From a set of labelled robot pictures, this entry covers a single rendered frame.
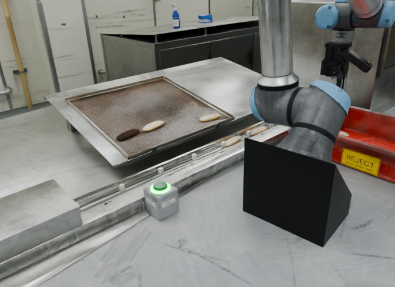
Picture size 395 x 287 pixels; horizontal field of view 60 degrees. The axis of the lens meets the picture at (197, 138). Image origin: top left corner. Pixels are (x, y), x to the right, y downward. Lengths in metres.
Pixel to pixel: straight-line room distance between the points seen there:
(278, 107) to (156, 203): 0.42
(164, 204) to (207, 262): 0.20
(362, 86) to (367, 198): 0.67
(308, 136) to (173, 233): 0.42
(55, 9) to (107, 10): 0.84
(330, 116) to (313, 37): 0.87
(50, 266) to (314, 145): 0.69
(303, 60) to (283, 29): 0.85
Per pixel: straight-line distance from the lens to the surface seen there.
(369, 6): 1.10
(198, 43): 3.31
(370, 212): 1.06
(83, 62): 4.63
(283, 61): 0.96
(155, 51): 3.00
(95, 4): 4.99
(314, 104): 0.92
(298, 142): 0.87
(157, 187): 0.94
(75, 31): 4.56
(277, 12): 0.94
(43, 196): 0.98
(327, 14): 1.20
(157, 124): 1.31
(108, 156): 1.16
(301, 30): 1.77
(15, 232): 0.88
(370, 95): 1.65
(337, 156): 1.27
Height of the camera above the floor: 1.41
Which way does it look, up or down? 25 degrees down
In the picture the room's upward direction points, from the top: 2 degrees counter-clockwise
